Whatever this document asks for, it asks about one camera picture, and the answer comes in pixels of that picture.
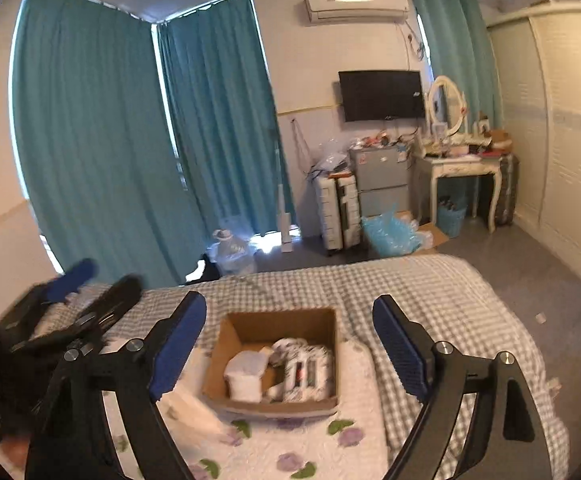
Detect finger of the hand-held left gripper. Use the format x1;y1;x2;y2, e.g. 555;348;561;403
35;258;98;306
65;275;144;346

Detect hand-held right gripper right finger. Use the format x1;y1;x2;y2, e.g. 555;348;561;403
373;294;551;480

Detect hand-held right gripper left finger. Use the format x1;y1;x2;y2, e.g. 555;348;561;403
24;291;207;480

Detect white towel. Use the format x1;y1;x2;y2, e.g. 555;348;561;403
223;350;272;402

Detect brown cardboard box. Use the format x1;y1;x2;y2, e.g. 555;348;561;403
201;307;341;417

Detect black and white patterned pouch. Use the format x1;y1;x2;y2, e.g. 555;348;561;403
269;338;335;404

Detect clear water jug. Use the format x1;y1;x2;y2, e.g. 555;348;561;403
212;229;257;277

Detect blue plastic bags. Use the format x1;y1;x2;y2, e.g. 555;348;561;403
361;206;422;259

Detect flat cardboard piece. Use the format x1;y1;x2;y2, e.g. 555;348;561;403
415;222;452;252

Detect blue plastic basket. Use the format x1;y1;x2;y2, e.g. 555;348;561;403
435;204;469;239

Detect white floral quilt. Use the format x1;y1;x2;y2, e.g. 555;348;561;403
103;335;387;480

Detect wide teal curtain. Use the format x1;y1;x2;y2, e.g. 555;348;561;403
13;0;212;287

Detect white suitcase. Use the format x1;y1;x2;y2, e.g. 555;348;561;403
317;173;363;252

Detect grey mini fridge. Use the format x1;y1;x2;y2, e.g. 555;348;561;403
349;144;412;217

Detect white dressing table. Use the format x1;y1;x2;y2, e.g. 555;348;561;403
413;151;504;234

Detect dark suitcase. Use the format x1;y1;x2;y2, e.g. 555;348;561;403
493;152;520;227

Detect clear plastic bag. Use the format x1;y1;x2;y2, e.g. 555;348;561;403
309;146;354;179

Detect small toiletries clutter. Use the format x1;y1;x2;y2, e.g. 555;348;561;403
353;131;412;150

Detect brown bag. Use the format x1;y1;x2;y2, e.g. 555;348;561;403
487;130;514;154

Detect white oval vanity mirror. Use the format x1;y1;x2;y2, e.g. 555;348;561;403
427;75;467;139

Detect cream sliding wardrobe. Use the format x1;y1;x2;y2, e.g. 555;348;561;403
485;0;581;287

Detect narrow light teal curtain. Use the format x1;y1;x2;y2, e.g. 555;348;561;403
408;0;504;134

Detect white air conditioner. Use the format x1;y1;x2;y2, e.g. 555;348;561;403
304;0;412;25

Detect hanging wall cable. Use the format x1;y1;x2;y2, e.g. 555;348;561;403
290;117;312;177

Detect black wall television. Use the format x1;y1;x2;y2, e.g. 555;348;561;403
339;70;427;123

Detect air conditioner cables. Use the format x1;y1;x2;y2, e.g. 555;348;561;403
405;22;429;62

